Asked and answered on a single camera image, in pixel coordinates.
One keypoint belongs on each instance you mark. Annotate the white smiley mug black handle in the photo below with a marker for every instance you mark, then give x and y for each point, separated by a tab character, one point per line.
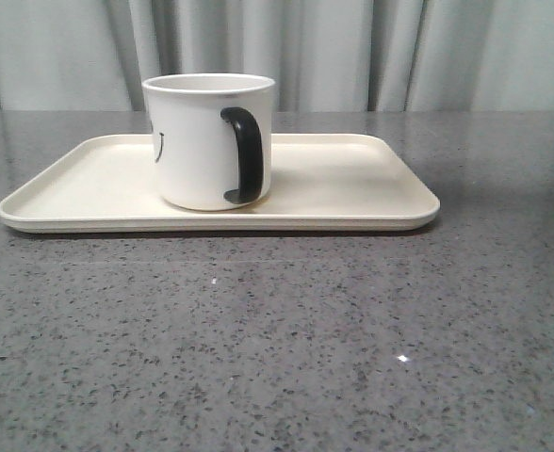
212	138

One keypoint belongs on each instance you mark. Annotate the cream rectangular plastic tray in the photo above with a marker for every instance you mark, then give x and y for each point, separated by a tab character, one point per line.
331	182

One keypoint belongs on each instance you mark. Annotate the grey pleated curtain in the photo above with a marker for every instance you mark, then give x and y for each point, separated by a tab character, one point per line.
324	56

